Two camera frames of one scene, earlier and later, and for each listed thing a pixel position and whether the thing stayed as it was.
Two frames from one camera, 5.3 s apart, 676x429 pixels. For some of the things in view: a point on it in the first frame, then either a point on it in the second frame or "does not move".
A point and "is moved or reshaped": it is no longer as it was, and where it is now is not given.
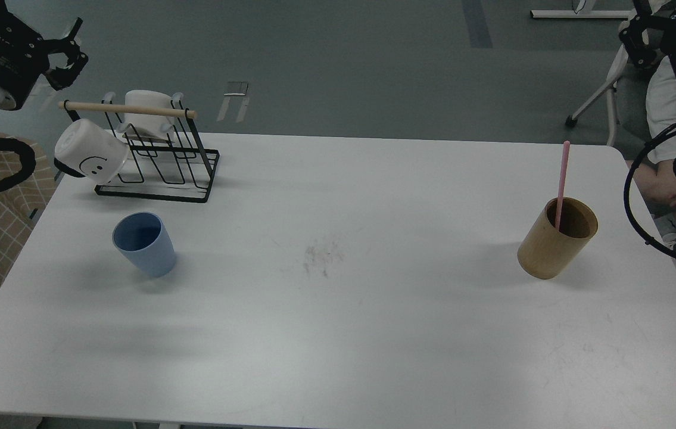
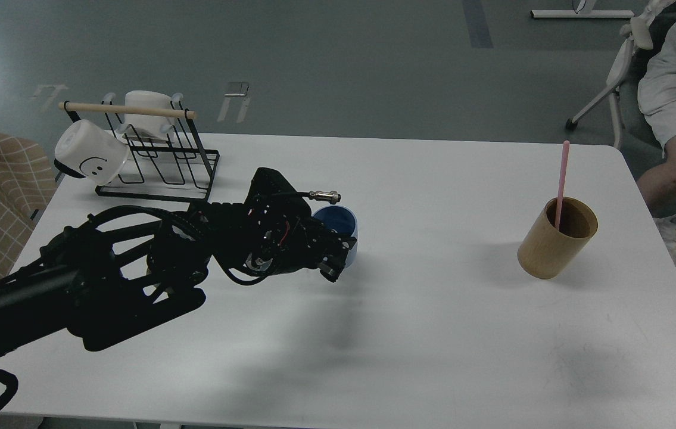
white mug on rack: (151, 126) does not move
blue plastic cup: (143, 238) is moved or reshaped
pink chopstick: (561, 189) does not move
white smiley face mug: (84, 149) does not move
